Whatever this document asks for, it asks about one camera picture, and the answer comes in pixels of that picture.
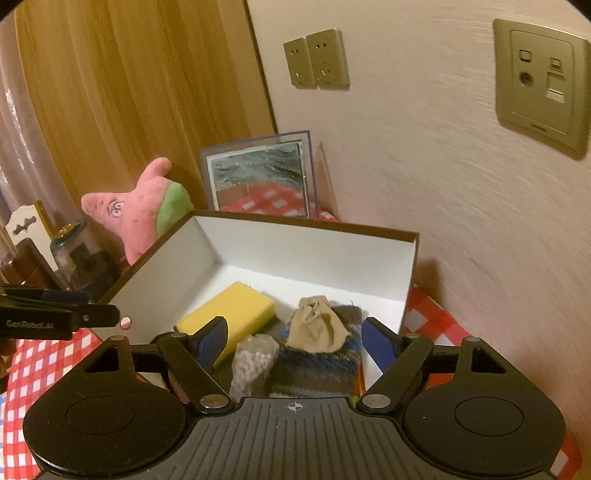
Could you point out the pink starfish plush toy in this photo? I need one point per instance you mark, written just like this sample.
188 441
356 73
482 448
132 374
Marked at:
138 207

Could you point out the clear bag of white beads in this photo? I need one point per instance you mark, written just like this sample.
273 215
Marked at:
251 364

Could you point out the white cardboard box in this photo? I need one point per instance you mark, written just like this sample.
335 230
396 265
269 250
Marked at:
323 258

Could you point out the dark brown wooden stand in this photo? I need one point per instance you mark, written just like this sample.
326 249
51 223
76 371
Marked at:
23 270

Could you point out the sheer curtain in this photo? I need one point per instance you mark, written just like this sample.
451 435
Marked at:
27 138

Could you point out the striped knitted cloth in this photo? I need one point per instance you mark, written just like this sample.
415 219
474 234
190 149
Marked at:
318 371

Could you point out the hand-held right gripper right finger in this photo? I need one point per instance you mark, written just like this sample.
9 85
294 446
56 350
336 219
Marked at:
381 344

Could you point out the white wooden ornament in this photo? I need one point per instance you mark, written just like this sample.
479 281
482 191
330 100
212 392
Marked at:
27 230

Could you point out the wooden door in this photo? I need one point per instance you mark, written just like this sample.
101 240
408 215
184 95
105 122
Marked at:
138 83

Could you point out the beige sock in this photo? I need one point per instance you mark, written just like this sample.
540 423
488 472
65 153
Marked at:
316 325

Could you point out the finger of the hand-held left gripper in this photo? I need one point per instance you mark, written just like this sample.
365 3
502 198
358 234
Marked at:
83 317
60 294

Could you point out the clear acrylic picture frame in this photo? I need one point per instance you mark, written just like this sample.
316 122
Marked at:
258 180

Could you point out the glass jar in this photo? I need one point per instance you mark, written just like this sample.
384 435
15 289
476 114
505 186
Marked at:
74 263

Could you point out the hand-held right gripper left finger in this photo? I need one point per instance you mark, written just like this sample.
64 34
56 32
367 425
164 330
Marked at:
213 341

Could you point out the gold wall data panel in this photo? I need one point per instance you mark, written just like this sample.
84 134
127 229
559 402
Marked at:
540 78

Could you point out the yellow sponge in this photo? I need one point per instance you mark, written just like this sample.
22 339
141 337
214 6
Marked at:
231 309

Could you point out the red checkered tablecloth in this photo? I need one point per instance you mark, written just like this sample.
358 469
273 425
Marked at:
37 369

